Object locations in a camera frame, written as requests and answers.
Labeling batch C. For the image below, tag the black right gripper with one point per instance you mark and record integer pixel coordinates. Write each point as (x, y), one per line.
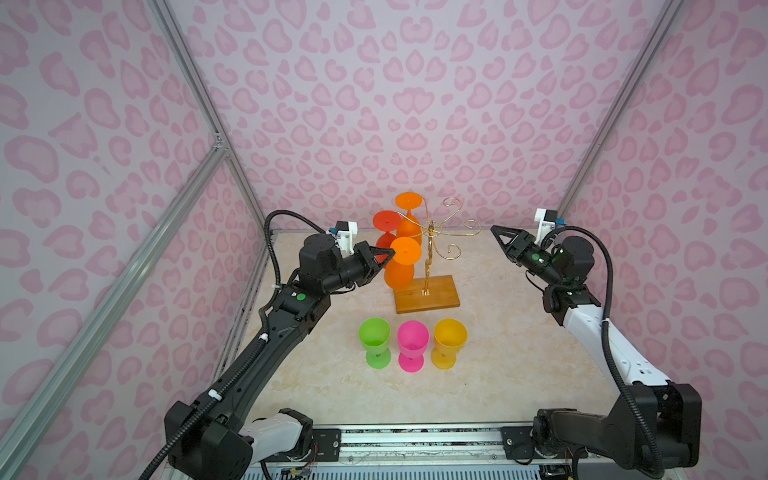
(516, 252)

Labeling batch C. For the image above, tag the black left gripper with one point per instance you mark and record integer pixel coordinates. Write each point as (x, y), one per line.
(364, 255)

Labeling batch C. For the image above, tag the orange front wine glass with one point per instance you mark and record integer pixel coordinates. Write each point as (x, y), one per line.
(400, 270)

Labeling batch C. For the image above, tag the orange wine glass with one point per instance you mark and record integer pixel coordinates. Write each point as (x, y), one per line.
(409, 226)
(400, 270)

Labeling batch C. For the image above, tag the red wine glass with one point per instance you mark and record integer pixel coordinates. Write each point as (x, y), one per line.
(388, 222)

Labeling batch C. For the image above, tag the orange back wine glass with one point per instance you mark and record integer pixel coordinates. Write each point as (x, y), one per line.
(409, 226)

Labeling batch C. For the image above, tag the green wine glass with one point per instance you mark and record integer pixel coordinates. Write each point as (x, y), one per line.
(374, 334)

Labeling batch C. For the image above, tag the pink wine glass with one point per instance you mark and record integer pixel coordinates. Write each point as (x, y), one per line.
(413, 339)

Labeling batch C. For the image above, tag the yellow wine glass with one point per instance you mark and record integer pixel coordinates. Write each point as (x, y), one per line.
(450, 336)

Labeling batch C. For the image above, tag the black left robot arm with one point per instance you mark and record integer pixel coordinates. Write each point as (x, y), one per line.
(210, 438)

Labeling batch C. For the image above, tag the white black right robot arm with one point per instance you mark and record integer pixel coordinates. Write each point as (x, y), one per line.
(655, 423)

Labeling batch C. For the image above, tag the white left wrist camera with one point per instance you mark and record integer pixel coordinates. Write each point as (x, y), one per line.
(344, 234)

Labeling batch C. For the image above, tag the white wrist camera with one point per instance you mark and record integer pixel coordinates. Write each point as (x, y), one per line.
(547, 220)
(344, 234)

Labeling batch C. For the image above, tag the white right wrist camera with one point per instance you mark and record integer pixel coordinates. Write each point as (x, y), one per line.
(547, 220)

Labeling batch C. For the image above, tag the gold wire wine glass rack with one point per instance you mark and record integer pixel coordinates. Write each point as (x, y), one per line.
(432, 229)

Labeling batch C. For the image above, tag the aluminium frame profile right corner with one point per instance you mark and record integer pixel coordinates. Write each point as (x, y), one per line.
(651, 48)

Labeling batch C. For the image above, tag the aluminium frame profile corner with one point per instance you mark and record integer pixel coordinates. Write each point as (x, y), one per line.
(167, 22)
(651, 48)

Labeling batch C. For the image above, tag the aluminium frame profile left corner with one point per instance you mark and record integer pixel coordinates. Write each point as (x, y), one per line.
(167, 22)

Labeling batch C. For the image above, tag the aluminium diagonal frame bar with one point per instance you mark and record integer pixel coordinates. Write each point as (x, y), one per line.
(39, 414)

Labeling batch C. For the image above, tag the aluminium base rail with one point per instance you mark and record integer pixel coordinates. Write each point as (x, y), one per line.
(426, 451)

